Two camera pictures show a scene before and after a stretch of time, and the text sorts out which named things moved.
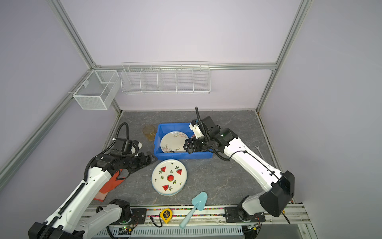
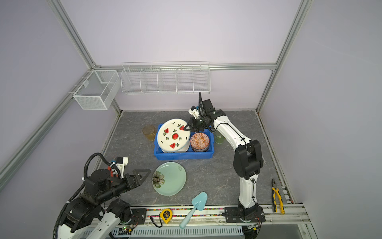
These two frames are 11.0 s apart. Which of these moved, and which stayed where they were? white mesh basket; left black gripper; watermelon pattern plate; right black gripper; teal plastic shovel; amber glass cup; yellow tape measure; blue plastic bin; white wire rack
Moved: watermelon pattern plate; left black gripper; right black gripper
Stayed: amber glass cup; white mesh basket; teal plastic shovel; blue plastic bin; yellow tape measure; white wire rack
